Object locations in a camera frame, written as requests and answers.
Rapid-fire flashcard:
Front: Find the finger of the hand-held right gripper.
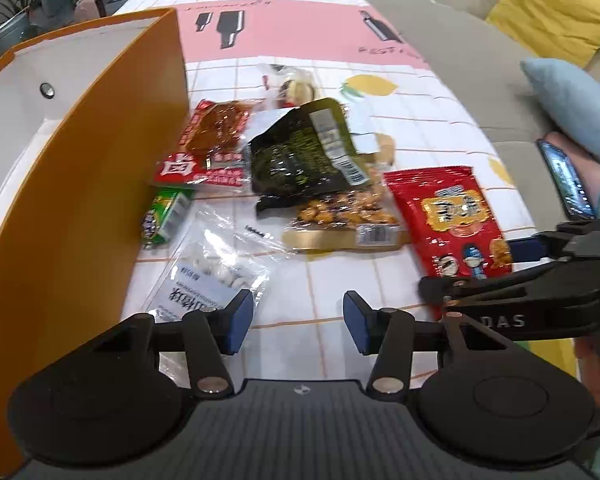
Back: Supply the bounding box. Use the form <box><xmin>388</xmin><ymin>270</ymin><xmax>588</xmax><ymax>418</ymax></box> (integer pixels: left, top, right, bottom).
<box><xmin>510</xmin><ymin>217</ymin><xmax>600</xmax><ymax>263</ymax></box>
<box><xmin>419</xmin><ymin>256</ymin><xmax>600</xmax><ymax>307</ymax></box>

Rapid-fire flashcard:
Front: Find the orange cardboard box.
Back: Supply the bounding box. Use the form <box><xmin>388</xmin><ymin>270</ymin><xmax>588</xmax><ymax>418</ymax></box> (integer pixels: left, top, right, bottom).
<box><xmin>0</xmin><ymin>7</ymin><xmax>191</xmax><ymax>461</ymax></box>

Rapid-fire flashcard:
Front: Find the light blue cushion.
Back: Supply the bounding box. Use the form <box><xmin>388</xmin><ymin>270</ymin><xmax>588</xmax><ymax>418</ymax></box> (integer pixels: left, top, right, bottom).
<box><xmin>520</xmin><ymin>57</ymin><xmax>600</xmax><ymax>166</ymax></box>

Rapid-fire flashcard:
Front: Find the clear wrapped pastry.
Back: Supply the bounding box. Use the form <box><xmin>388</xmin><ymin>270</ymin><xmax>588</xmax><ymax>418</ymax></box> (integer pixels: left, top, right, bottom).
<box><xmin>257</xmin><ymin>62</ymin><xmax>321</xmax><ymax>111</ymax></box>

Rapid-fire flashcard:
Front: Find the beige sofa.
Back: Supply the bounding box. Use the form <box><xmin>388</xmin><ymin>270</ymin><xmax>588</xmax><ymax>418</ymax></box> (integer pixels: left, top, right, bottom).
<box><xmin>340</xmin><ymin>0</ymin><xmax>600</xmax><ymax>231</ymax></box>

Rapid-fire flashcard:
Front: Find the lemon print tablecloth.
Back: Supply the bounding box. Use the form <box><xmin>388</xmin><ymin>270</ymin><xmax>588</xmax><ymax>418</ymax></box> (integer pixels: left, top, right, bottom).
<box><xmin>112</xmin><ymin>0</ymin><xmax>536</xmax><ymax>381</ymax></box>

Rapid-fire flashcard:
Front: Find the clear white candy packet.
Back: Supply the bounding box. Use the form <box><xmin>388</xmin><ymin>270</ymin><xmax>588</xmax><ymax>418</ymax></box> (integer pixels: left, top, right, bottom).
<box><xmin>140</xmin><ymin>202</ymin><xmax>291</xmax><ymax>326</ymax></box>

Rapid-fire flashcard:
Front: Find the red spicy tofu snack packet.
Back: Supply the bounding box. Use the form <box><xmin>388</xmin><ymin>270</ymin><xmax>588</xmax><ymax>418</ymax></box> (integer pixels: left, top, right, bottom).
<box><xmin>154</xmin><ymin>99</ymin><xmax>253</xmax><ymax>188</ymax></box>

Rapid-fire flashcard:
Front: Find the pink rounded object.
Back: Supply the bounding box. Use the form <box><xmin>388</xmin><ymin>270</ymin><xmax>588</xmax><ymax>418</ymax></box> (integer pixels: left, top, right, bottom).
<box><xmin>74</xmin><ymin>0</ymin><xmax>108</xmax><ymax>21</ymax></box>

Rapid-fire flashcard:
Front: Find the yellow cushion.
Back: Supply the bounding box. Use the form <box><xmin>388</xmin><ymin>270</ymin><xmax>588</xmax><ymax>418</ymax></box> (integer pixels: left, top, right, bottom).
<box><xmin>485</xmin><ymin>0</ymin><xmax>600</xmax><ymax>68</ymax></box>

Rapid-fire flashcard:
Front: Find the red cartoon snack packet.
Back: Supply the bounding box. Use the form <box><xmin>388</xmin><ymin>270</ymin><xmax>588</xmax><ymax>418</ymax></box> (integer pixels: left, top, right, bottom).
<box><xmin>382</xmin><ymin>165</ymin><xmax>515</xmax><ymax>311</ymax></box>

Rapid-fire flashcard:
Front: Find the small green snack packet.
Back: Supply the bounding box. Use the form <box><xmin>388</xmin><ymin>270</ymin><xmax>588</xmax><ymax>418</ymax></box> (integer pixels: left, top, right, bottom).
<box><xmin>140</xmin><ymin>186</ymin><xmax>196</xmax><ymax>251</ymax></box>

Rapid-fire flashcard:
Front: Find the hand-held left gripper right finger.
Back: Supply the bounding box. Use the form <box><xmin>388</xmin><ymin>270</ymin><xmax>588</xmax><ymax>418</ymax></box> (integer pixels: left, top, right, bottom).
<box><xmin>343</xmin><ymin>289</ymin><xmax>520</xmax><ymax>396</ymax></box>

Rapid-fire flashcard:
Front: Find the dark green snack packet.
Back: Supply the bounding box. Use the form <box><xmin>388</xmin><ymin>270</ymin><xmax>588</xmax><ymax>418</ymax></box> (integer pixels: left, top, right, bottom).
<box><xmin>249</xmin><ymin>97</ymin><xmax>376</xmax><ymax>216</ymax></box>

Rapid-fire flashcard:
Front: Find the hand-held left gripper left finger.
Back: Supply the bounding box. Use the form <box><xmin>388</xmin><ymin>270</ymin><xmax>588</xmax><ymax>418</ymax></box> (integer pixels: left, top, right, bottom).
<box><xmin>87</xmin><ymin>289</ymin><xmax>255</xmax><ymax>397</ymax></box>

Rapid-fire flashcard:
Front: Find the clear peanut snack packet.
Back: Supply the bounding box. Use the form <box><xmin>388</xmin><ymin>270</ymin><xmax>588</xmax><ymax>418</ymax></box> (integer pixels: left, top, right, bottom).
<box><xmin>282</xmin><ymin>180</ymin><xmax>411</xmax><ymax>253</ymax></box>

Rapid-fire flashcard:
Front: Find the person's leg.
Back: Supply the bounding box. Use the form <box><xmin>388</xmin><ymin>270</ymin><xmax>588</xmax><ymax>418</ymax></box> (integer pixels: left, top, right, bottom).
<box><xmin>544</xmin><ymin>131</ymin><xmax>600</xmax><ymax>196</ymax></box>

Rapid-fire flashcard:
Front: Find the black smartphone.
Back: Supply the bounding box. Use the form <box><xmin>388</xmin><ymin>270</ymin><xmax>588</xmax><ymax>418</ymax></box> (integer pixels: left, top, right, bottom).
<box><xmin>536</xmin><ymin>139</ymin><xmax>597</xmax><ymax>221</ymax></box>

